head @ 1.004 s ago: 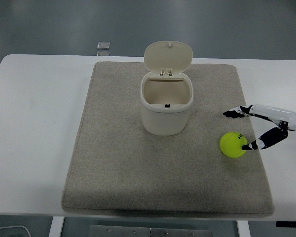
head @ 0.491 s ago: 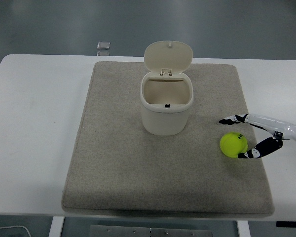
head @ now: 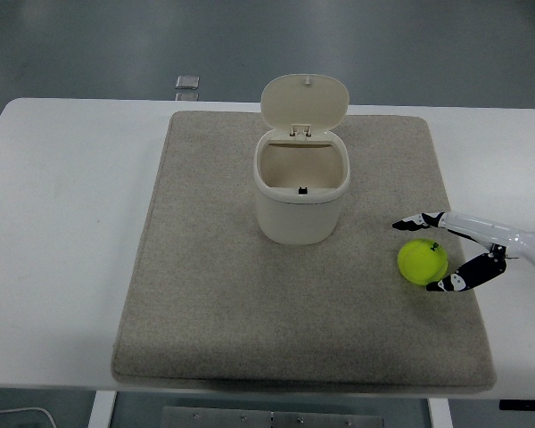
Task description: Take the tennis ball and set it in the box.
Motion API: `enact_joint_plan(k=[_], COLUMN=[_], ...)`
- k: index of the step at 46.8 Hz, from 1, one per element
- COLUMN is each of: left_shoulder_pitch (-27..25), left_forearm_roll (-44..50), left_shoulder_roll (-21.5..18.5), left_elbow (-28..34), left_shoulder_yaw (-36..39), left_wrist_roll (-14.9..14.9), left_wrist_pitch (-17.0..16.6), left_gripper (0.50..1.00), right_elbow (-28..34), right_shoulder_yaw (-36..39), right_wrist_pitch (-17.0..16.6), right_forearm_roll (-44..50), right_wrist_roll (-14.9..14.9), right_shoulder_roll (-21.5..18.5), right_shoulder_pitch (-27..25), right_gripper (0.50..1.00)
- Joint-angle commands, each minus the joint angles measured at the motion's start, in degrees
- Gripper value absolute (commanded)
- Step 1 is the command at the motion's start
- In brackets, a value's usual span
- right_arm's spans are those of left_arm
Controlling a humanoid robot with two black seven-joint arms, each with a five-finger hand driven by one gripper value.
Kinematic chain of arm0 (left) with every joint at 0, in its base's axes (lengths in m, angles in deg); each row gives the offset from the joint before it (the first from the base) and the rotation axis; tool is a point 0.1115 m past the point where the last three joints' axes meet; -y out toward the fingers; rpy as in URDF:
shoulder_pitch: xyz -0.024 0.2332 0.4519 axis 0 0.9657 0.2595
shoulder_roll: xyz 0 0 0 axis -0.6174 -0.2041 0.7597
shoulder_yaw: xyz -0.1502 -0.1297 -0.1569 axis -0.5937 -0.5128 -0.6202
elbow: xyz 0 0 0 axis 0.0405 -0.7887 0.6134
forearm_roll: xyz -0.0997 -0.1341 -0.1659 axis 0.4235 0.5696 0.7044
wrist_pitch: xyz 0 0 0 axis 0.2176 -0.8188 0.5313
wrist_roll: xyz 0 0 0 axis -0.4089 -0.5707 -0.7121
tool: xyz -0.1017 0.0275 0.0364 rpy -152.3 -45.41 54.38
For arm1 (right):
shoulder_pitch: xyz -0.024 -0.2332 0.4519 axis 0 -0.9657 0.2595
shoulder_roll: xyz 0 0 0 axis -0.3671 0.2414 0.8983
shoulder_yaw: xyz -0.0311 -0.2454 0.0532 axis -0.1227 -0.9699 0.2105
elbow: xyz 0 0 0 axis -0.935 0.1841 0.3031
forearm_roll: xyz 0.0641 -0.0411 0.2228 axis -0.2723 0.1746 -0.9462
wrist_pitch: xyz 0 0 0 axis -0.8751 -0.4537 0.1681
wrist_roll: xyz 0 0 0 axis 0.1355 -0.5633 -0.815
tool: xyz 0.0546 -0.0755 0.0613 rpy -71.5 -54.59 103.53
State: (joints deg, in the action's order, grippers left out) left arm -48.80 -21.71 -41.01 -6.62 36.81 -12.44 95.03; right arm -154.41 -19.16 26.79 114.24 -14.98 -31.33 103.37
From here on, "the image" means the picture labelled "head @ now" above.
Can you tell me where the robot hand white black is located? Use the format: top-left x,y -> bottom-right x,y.
391,211 -> 535,293

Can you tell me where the yellow-green tennis ball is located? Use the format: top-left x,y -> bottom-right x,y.
397,238 -> 450,285

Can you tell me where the white table leg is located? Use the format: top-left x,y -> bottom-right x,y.
426,398 -> 451,428
87,391 -> 117,428

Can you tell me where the cream plastic bin with lid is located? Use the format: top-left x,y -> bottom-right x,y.
252,73 -> 351,245

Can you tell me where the beige felt mat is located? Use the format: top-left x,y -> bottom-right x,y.
111,110 -> 498,394

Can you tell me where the grey metal plate with screws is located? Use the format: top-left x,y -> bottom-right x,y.
161,405 -> 384,428

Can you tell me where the white cable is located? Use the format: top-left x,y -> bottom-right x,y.
0,406 -> 57,428

